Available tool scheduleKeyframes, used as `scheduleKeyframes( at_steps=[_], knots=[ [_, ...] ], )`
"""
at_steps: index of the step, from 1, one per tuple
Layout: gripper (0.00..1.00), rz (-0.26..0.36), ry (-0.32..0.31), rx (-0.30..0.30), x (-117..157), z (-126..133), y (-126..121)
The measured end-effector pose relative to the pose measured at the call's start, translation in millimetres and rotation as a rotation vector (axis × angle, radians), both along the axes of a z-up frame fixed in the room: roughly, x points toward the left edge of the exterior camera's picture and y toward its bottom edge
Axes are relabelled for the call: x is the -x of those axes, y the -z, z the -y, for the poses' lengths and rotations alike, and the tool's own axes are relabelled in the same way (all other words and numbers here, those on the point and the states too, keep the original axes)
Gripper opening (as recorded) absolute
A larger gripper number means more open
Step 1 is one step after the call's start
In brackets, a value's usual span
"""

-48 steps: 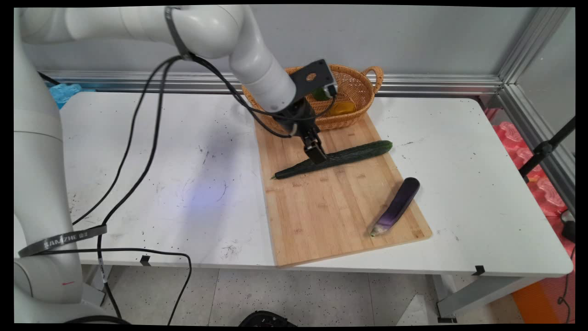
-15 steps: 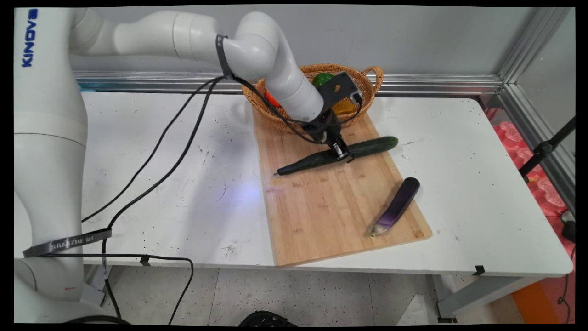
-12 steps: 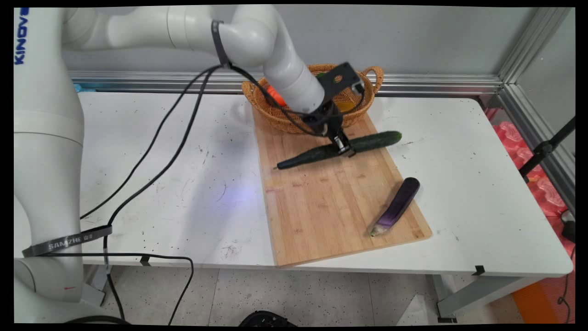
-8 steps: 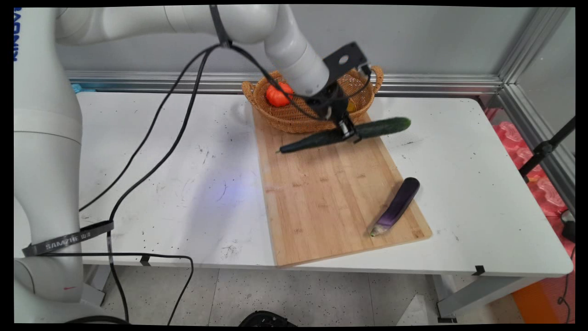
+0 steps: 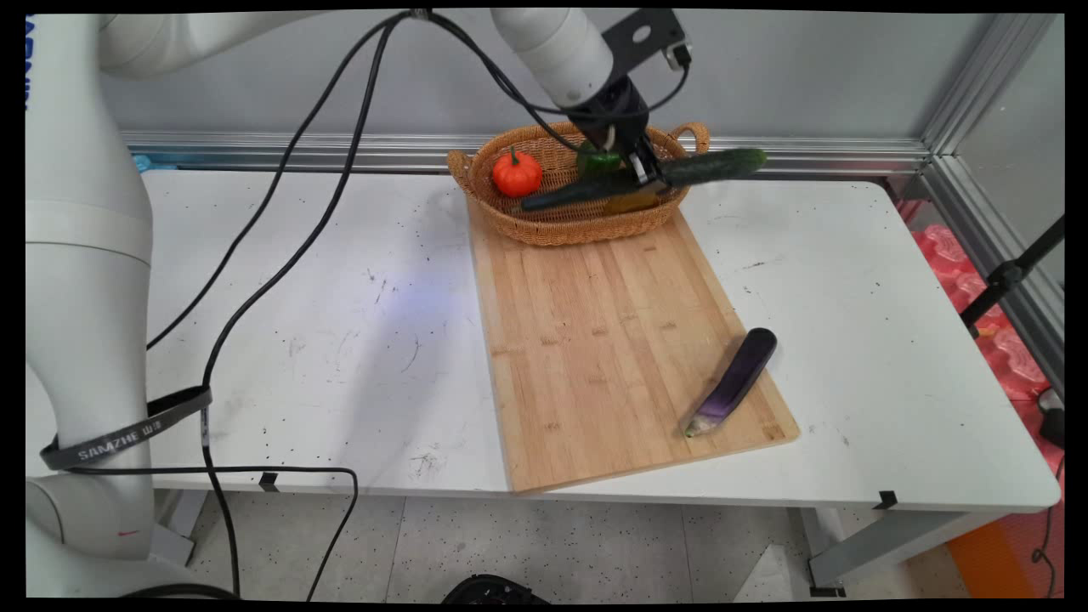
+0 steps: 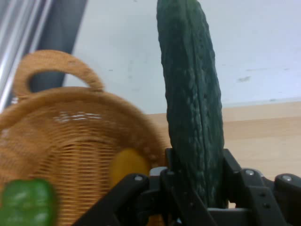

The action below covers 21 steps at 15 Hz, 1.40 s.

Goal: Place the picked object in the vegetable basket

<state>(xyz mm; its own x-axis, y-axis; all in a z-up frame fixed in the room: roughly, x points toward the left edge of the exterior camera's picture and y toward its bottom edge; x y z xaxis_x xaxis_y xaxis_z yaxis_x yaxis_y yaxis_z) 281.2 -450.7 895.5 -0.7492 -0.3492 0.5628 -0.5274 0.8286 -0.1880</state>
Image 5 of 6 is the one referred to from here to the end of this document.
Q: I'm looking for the pink foam mat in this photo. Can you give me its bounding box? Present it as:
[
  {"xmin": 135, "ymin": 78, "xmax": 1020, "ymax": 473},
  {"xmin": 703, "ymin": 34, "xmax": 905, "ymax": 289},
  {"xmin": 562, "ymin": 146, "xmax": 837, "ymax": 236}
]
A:
[{"xmin": 895, "ymin": 197, "xmax": 1065, "ymax": 477}]

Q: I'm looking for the long black cable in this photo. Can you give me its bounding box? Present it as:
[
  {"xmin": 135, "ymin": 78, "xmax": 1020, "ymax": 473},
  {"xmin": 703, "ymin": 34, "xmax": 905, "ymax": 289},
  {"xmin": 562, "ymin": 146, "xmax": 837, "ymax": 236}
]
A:
[{"xmin": 200, "ymin": 10, "xmax": 417, "ymax": 598}]

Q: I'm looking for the small black device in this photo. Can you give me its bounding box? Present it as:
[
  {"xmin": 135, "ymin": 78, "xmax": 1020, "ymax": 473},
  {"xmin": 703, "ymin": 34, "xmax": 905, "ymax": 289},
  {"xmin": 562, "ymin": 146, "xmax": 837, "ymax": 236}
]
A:
[{"xmin": 1035, "ymin": 388, "xmax": 1065, "ymax": 451}]

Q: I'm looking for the long dark green cucumber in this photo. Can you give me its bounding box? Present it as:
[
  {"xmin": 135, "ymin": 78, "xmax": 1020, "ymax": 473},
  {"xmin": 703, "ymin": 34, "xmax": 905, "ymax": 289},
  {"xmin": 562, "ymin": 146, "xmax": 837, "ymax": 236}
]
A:
[{"xmin": 519, "ymin": 147, "xmax": 768, "ymax": 214}]

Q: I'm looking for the bamboo cutting board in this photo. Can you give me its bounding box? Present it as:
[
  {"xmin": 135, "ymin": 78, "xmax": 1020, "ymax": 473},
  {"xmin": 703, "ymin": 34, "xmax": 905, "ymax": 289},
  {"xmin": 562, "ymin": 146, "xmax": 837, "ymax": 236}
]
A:
[{"xmin": 467, "ymin": 202, "xmax": 802, "ymax": 496}]

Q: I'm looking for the black tripod stand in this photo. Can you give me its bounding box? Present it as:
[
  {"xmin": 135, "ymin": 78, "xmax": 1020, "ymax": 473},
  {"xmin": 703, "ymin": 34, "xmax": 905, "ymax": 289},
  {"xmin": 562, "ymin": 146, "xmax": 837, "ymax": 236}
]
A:
[{"xmin": 959, "ymin": 215, "xmax": 1065, "ymax": 339}]

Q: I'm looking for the green bell pepper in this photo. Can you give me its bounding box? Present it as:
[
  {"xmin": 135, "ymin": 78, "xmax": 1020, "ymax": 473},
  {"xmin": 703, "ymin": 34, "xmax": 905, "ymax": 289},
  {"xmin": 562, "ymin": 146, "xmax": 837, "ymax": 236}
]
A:
[{"xmin": 575, "ymin": 141, "xmax": 624, "ymax": 177}]

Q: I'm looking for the black looped cable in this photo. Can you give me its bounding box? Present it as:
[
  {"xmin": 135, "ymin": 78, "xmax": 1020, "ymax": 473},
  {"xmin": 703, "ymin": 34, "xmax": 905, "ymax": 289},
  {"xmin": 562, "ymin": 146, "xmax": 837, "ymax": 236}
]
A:
[{"xmin": 64, "ymin": 464, "xmax": 360, "ymax": 602}]

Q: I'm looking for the thin black floor cable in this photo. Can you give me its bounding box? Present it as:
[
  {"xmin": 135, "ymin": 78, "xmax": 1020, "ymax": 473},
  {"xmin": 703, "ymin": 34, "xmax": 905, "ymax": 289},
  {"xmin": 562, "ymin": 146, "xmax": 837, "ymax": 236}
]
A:
[{"xmin": 1030, "ymin": 455, "xmax": 1065, "ymax": 598}]

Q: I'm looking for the woven wicker basket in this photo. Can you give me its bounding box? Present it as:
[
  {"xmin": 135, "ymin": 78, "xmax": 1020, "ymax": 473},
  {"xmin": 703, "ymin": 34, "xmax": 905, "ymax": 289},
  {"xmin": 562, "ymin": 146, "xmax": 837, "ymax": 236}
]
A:
[{"xmin": 447, "ymin": 120, "xmax": 711, "ymax": 248}]

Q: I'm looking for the grey table leg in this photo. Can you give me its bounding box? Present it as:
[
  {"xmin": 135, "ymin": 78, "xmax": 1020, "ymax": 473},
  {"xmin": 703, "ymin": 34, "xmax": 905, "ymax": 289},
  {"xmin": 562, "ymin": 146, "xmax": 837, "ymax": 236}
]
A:
[
  {"xmin": 799, "ymin": 507, "xmax": 1012, "ymax": 598},
  {"xmin": 151, "ymin": 488, "xmax": 210, "ymax": 569}
]

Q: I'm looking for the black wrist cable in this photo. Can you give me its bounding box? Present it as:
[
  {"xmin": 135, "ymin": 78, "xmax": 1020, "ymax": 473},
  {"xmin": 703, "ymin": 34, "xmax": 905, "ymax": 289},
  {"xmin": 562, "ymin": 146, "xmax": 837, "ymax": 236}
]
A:
[{"xmin": 146, "ymin": 8, "xmax": 694, "ymax": 352}]

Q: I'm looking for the aluminium side rail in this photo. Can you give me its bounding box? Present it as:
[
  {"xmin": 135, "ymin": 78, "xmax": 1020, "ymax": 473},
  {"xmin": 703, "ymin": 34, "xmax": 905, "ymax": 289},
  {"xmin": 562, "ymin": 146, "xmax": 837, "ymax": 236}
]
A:
[{"xmin": 914, "ymin": 156, "xmax": 1065, "ymax": 400}]

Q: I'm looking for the yellow bell pepper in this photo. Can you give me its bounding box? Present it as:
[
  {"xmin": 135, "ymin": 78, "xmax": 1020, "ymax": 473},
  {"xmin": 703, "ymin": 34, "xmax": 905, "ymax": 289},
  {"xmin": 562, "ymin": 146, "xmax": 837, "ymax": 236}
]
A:
[{"xmin": 604, "ymin": 190, "xmax": 660, "ymax": 217}]

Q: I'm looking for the aluminium frame rail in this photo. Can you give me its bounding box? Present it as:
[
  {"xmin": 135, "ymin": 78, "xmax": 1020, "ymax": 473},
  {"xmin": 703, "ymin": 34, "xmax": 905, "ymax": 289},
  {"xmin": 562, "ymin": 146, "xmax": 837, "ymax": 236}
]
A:
[{"xmin": 119, "ymin": 129, "xmax": 934, "ymax": 180}]

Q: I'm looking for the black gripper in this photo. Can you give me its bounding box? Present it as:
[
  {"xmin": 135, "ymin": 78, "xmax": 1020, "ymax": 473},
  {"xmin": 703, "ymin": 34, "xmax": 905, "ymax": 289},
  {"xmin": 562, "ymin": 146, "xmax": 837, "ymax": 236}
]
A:
[{"xmin": 565, "ymin": 74, "xmax": 672, "ymax": 189}]

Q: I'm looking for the black SAMZHE cable strap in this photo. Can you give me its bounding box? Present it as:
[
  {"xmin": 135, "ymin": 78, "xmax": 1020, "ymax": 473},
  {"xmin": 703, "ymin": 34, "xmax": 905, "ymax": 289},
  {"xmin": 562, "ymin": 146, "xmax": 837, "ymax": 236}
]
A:
[{"xmin": 39, "ymin": 384, "xmax": 214, "ymax": 473}]

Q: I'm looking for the black round floor object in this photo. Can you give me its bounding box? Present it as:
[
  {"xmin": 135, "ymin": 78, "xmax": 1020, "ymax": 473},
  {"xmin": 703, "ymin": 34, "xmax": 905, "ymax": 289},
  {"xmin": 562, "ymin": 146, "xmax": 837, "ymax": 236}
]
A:
[{"xmin": 440, "ymin": 574, "xmax": 552, "ymax": 605}]

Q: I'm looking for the purple eggplant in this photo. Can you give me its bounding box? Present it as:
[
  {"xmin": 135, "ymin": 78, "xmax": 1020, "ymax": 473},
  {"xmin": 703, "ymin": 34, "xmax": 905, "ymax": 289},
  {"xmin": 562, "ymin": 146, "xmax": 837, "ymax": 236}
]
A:
[{"xmin": 684, "ymin": 327, "xmax": 779, "ymax": 439}]

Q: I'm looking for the aluminium frame post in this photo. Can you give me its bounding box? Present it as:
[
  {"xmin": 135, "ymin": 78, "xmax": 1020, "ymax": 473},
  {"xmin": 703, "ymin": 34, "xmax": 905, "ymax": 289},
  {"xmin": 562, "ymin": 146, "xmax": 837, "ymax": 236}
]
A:
[{"xmin": 921, "ymin": 13, "xmax": 1059, "ymax": 156}]

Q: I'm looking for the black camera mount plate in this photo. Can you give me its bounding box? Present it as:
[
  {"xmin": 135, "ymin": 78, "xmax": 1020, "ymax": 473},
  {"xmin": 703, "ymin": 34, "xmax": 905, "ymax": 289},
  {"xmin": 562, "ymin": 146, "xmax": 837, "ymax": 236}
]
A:
[{"xmin": 599, "ymin": 8, "xmax": 688, "ymax": 76}]

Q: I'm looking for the small orange pumpkin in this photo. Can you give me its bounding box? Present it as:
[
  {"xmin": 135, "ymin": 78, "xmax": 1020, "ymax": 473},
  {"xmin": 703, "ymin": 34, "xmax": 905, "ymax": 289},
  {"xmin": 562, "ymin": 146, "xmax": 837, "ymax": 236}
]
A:
[{"xmin": 490, "ymin": 145, "xmax": 544, "ymax": 199}]

